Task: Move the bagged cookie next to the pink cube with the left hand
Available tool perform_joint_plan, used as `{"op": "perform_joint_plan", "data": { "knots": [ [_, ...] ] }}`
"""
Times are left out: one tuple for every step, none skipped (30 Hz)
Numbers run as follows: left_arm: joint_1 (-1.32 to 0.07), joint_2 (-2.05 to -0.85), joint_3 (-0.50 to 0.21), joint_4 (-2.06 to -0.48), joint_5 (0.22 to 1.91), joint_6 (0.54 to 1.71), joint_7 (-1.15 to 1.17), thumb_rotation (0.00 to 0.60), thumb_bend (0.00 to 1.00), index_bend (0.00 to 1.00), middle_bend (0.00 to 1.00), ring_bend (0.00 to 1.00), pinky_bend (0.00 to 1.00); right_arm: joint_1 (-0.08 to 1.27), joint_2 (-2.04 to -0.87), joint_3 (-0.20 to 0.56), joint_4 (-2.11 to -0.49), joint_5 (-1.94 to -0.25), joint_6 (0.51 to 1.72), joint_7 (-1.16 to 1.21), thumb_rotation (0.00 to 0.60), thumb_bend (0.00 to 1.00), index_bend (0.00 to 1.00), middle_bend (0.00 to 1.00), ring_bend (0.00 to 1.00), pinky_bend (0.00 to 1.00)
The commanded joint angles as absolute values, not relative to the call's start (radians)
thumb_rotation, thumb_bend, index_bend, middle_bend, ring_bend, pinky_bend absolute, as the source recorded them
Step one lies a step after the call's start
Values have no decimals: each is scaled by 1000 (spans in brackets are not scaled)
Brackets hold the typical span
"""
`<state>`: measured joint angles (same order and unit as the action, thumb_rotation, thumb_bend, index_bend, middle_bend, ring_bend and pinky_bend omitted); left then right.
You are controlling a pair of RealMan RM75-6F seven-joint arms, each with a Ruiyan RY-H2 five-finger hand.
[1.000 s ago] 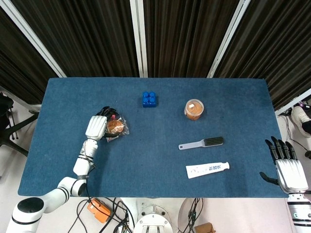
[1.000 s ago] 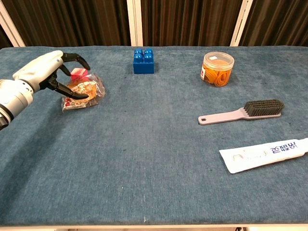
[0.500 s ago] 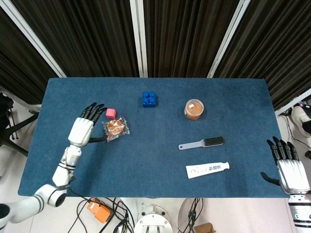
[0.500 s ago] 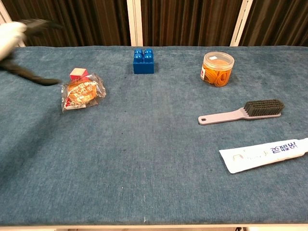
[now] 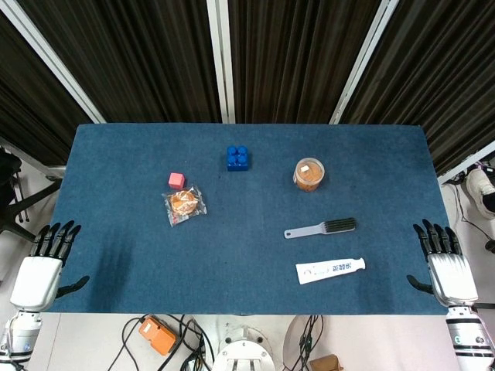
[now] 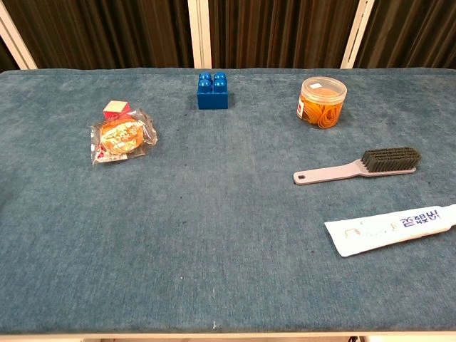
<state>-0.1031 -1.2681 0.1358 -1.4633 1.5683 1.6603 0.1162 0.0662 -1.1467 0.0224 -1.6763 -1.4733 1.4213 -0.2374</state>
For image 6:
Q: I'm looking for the dark pleated curtain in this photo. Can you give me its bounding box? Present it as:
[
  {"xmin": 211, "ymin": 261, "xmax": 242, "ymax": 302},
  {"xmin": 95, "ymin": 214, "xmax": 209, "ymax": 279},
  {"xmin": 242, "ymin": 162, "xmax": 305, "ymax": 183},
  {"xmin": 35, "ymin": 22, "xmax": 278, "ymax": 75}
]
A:
[
  {"xmin": 0, "ymin": 35, "xmax": 19, "ymax": 72},
  {"xmin": 3, "ymin": 0, "xmax": 195, "ymax": 71},
  {"xmin": 208, "ymin": 0, "xmax": 361, "ymax": 69},
  {"xmin": 354, "ymin": 0, "xmax": 456, "ymax": 69}
]

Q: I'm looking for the lilac brush with dark bristles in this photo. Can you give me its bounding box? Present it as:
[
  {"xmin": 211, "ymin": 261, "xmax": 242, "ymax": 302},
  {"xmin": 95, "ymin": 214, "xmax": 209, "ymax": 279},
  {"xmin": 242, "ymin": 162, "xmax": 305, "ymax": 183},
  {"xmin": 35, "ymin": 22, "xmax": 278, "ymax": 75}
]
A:
[{"xmin": 293, "ymin": 147, "xmax": 423, "ymax": 185}]

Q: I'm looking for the white tube with blue print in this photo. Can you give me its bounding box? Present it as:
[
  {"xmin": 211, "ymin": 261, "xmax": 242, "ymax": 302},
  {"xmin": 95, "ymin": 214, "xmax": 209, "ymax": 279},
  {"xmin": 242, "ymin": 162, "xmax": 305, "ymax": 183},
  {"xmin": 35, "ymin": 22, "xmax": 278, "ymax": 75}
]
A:
[{"xmin": 323, "ymin": 204, "xmax": 456, "ymax": 258}]

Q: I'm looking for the white frame post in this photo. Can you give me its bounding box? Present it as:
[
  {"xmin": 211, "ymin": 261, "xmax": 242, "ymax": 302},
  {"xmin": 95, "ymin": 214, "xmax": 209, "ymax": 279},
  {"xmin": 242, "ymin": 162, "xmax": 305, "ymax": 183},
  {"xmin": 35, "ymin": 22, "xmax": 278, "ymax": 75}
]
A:
[
  {"xmin": 187, "ymin": 0, "xmax": 213, "ymax": 69},
  {"xmin": 340, "ymin": 0, "xmax": 376, "ymax": 69},
  {"xmin": 0, "ymin": 3, "xmax": 38, "ymax": 71}
]

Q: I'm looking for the clear jar of rubber bands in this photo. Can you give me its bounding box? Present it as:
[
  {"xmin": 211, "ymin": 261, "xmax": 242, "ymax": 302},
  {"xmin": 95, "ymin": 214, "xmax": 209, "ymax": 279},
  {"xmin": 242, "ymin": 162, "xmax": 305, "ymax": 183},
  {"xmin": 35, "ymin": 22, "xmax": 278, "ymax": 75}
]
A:
[{"xmin": 295, "ymin": 76, "xmax": 348, "ymax": 130}]

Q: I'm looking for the clear bag of snacks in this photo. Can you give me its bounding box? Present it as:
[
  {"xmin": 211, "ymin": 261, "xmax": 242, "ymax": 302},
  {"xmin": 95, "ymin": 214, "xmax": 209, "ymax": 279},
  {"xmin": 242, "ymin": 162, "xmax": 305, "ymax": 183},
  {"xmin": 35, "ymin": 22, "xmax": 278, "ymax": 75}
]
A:
[{"xmin": 89, "ymin": 108, "xmax": 158, "ymax": 168}]

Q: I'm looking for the blue felt table cloth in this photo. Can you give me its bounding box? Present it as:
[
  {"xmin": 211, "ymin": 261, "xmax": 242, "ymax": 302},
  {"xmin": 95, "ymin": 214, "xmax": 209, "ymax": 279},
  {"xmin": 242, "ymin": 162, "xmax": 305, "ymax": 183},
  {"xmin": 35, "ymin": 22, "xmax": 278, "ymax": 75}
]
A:
[{"xmin": 0, "ymin": 67, "xmax": 456, "ymax": 336}]

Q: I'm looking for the blue studded building block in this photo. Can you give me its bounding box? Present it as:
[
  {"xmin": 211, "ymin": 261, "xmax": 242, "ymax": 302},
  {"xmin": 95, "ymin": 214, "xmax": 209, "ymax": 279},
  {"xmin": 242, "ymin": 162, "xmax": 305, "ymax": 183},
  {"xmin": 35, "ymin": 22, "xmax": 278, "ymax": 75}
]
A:
[{"xmin": 197, "ymin": 71, "xmax": 229, "ymax": 110}]

